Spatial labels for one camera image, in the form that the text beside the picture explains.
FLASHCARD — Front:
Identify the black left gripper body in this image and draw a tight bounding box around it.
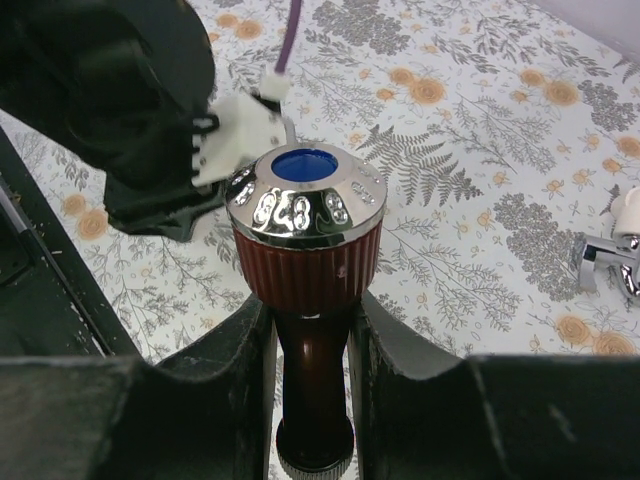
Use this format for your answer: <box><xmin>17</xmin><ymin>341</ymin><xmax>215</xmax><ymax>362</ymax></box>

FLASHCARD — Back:
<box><xmin>103</xmin><ymin>172</ymin><xmax>223</xmax><ymax>243</ymax></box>

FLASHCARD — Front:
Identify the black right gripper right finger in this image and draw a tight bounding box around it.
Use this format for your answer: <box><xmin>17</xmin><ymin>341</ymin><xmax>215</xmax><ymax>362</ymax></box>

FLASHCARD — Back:
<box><xmin>349</xmin><ymin>294</ymin><xmax>639</xmax><ymax>479</ymax></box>

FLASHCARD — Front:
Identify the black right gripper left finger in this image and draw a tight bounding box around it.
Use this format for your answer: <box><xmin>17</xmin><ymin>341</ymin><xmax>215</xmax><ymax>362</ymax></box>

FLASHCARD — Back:
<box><xmin>1</xmin><ymin>298</ymin><xmax>276</xmax><ymax>479</ymax></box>

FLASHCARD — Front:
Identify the brown faucet chrome knob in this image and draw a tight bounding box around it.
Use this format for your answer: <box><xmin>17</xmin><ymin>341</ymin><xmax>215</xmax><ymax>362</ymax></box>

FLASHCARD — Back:
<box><xmin>226</xmin><ymin>143</ymin><xmax>387</xmax><ymax>479</ymax></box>

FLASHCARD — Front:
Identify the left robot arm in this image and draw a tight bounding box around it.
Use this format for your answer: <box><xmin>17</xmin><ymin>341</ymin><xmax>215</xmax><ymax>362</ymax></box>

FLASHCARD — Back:
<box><xmin>1</xmin><ymin>1</ymin><xmax>221</xmax><ymax>242</ymax></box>

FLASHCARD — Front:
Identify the floral patterned table mat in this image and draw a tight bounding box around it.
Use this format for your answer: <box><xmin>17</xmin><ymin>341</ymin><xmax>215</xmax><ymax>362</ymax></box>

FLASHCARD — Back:
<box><xmin>1</xmin><ymin>1</ymin><xmax>639</xmax><ymax>362</ymax></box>

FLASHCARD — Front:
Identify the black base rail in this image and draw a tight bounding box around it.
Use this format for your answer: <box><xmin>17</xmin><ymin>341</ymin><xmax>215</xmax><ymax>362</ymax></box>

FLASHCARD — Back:
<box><xmin>1</xmin><ymin>136</ymin><xmax>139</xmax><ymax>357</ymax></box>

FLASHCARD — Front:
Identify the chrome faucet white handle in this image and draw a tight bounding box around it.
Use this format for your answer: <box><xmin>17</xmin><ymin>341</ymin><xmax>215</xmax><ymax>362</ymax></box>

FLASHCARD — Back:
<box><xmin>572</xmin><ymin>187</ymin><xmax>639</xmax><ymax>305</ymax></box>

